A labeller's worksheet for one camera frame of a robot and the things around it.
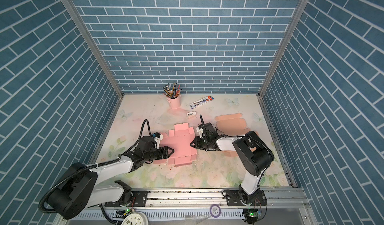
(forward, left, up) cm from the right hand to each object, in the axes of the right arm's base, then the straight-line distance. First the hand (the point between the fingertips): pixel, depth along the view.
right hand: (190, 143), depth 91 cm
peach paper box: (+18, -27, -3) cm, 33 cm away
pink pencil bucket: (+29, +15, +4) cm, 33 cm away
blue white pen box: (+36, -4, -1) cm, 36 cm away
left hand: (-7, +10, +1) cm, 12 cm away
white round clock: (-39, +19, +2) cm, 43 cm away
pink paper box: (+1, +6, +2) cm, 7 cm away
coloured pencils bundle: (+34, +16, +9) cm, 39 cm away
